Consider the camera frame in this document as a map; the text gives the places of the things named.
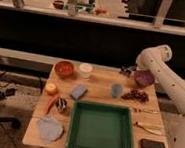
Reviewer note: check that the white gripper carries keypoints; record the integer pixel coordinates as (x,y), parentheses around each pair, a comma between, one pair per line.
(133,68)

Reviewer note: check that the black handled brush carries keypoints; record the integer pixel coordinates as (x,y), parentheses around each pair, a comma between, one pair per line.
(126,71)

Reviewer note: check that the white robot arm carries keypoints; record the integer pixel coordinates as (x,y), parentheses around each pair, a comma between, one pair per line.
(151,64)

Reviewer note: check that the purple bowl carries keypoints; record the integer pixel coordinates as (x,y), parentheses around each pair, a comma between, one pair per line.
(144,78)

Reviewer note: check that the distant red bowl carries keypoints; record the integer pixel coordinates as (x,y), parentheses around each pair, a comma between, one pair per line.
(58,4)

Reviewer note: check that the bunch of dark grapes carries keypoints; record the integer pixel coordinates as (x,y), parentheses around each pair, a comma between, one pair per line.
(136,95)

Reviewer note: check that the small fork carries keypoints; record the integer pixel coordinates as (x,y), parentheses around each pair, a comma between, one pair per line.
(144,111)

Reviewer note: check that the white cup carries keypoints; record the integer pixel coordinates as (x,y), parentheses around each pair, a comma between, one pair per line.
(85,70)

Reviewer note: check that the blue sponge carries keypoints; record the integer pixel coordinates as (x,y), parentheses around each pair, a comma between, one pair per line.
(78,92)

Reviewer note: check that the green plastic tray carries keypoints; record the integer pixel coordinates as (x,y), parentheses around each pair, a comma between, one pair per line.
(95,125)

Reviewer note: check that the distant green object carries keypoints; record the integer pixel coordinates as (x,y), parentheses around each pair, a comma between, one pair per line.
(84,7)

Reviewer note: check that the yellow round fruit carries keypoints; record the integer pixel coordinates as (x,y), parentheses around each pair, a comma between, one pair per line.
(51,88)

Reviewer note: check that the red chili pepper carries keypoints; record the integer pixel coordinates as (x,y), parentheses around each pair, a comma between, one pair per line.
(51,102)

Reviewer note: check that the wooden table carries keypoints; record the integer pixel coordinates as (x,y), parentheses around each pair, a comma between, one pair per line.
(98,86)

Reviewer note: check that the grey folded cloth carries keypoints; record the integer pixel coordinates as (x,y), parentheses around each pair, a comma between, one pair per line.
(50,129)

